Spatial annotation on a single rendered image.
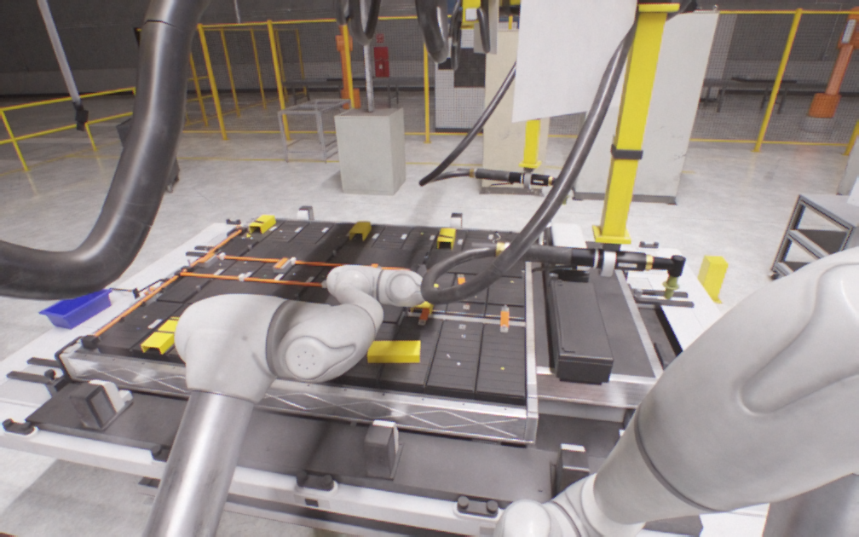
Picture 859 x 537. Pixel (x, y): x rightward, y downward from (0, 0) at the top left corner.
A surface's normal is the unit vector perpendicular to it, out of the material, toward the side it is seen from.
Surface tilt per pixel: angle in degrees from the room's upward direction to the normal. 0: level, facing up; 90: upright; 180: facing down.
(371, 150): 90
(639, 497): 105
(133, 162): 55
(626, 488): 100
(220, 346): 42
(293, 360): 68
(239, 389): 82
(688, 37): 90
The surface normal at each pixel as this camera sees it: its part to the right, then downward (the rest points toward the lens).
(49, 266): 0.81, -0.44
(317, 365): -0.08, 0.10
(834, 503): -0.79, 0.27
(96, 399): 0.98, 0.07
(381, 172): -0.18, 0.47
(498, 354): -0.02, -0.88
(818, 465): -0.26, 0.63
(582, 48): 0.66, 0.34
